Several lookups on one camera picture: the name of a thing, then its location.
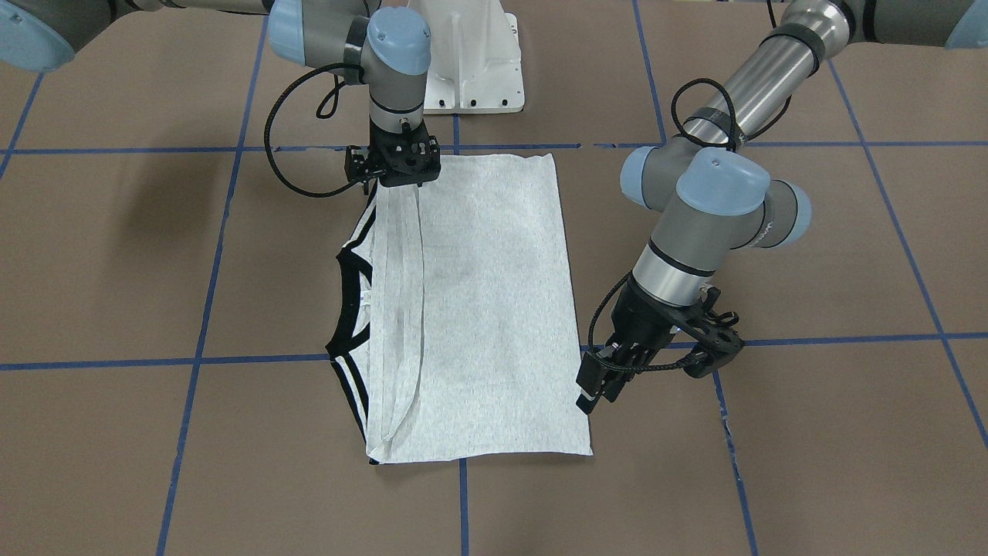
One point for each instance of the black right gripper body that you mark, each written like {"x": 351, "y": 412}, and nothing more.
{"x": 360, "y": 164}

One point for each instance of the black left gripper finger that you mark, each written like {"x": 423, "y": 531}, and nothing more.
{"x": 591, "y": 378}
{"x": 613, "y": 379}

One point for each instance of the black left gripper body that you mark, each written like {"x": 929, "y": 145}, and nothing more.
{"x": 643, "y": 319}

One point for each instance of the grey t-shirt with cartoon print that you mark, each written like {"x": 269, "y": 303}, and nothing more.
{"x": 457, "y": 335}

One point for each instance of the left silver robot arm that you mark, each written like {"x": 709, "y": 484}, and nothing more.
{"x": 713, "y": 200}

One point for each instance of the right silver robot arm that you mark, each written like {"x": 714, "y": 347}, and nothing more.
{"x": 387, "y": 49}

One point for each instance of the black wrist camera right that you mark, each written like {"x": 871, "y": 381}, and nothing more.
{"x": 356, "y": 165}

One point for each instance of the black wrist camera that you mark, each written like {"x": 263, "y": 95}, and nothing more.
{"x": 356, "y": 165}
{"x": 716, "y": 342}

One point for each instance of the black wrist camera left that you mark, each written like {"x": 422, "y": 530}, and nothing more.
{"x": 716, "y": 342}

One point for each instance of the white camera stand column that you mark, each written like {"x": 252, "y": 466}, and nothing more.
{"x": 476, "y": 59}

